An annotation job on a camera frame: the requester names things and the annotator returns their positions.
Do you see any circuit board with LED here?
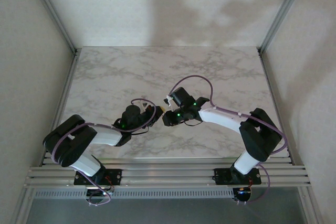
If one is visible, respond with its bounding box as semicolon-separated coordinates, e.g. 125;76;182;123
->
232;187;253;201
86;186;114;201

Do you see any aluminium rail base frame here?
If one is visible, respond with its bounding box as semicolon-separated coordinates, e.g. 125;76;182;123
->
23;149;312;189

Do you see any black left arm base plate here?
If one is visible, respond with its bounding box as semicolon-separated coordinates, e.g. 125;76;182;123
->
73;168;123;186

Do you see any aluminium table side rail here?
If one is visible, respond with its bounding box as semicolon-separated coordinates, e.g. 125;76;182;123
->
41;48;81;167
258;48;307;168

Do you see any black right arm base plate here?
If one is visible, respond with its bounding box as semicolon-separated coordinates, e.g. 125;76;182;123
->
214;167;263;186

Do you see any grey slotted cable duct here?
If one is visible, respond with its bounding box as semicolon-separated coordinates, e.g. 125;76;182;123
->
34;188;234;200

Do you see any aluminium frame post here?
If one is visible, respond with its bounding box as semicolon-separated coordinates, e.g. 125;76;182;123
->
258;0;311;54
25;0;78;54

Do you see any aluminium frame leg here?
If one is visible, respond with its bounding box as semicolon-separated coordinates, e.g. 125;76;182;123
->
10;188;35;224
299;187;324;224

